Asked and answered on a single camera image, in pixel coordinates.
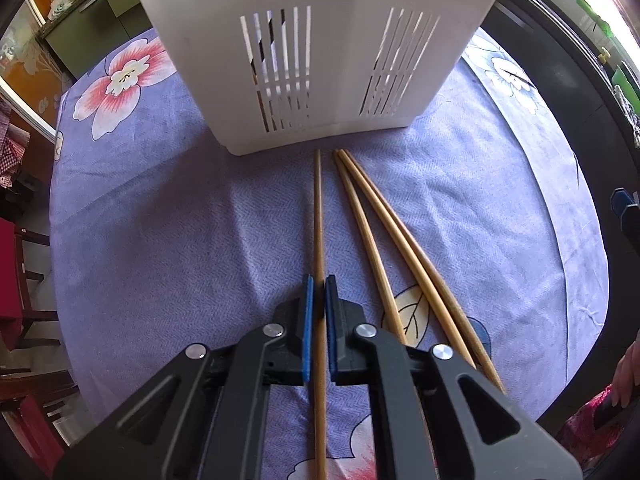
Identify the yellow sink tap knob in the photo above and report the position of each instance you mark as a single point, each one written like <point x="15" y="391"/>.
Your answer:
<point x="605" y="55"/>

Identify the white slotted utensil holder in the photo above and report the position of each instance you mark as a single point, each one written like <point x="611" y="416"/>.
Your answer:
<point x="200" y="60"/>

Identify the floral glass sliding door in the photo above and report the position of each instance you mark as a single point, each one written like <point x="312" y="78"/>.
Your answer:
<point x="25" y="60"/>

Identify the patterned dishcloth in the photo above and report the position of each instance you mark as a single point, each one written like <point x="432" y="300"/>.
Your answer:
<point x="629" y="115"/>

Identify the pink floral clothing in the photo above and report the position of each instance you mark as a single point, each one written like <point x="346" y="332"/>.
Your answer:
<point x="585" y="425"/>

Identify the green base cabinets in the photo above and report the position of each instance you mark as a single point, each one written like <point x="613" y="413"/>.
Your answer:
<point x="95" y="25"/>

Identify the purple floral tablecloth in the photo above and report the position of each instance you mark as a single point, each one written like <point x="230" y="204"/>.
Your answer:
<point x="175" y="240"/>

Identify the green plastic containers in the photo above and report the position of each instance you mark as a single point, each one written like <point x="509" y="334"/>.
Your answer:
<point x="592" y="12"/>

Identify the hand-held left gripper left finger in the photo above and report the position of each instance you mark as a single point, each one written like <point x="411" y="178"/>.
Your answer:
<point x="307" y="320"/>

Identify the light bamboo chopstick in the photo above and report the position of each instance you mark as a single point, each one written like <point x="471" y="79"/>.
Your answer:
<point x="400" y="225"/>
<point x="360" y="220"/>
<point x="318" y="210"/>

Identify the wooden chair with red cover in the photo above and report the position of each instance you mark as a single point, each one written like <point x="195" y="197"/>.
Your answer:
<point x="35" y="425"/>
<point x="12" y="285"/>

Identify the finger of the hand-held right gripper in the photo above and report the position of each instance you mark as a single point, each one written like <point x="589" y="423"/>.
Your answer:
<point x="620" y="200"/>

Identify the checked apron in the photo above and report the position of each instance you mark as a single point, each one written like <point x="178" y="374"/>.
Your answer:
<point x="10" y="145"/>

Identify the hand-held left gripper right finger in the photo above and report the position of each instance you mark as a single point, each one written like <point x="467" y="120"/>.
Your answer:
<point x="331" y="320"/>

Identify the person's right hand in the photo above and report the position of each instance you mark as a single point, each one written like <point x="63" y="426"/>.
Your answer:
<point x="627" y="375"/>

